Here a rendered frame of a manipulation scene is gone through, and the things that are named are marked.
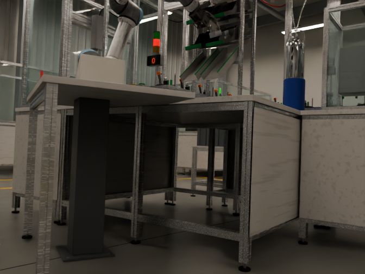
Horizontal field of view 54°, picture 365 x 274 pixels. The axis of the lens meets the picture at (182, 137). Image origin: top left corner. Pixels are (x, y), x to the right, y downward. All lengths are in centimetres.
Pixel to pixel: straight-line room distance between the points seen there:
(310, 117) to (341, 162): 34
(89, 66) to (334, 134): 150
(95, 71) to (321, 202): 156
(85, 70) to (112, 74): 14
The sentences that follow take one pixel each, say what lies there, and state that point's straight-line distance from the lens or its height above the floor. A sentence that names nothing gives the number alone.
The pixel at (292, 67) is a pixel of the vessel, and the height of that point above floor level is 121.
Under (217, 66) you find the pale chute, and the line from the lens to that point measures 223.
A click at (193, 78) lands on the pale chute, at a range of 221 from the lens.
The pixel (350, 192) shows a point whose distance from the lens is 240.
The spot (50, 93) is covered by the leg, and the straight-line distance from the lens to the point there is 158.
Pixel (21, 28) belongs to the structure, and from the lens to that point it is 978.
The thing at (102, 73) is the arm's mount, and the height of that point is 97.
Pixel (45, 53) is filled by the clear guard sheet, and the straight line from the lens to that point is 311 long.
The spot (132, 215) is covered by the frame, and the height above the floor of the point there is 17.
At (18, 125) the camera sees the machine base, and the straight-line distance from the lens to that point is 324.
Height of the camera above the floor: 59
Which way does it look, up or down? 2 degrees up
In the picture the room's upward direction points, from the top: 2 degrees clockwise
